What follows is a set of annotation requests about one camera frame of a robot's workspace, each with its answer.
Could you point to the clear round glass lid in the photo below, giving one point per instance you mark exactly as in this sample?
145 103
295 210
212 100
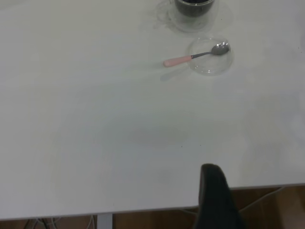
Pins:
209 66

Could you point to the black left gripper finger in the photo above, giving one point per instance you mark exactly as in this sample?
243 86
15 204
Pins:
215 200

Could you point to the white table leg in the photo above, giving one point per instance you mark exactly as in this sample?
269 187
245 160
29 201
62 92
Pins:
104 221

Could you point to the clear double-wall glass cup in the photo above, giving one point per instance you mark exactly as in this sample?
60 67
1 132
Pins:
190 22

